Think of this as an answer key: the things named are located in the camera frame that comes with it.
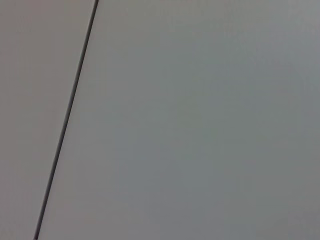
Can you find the dark narrow table seam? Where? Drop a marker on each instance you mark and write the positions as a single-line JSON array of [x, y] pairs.
[[66, 120]]

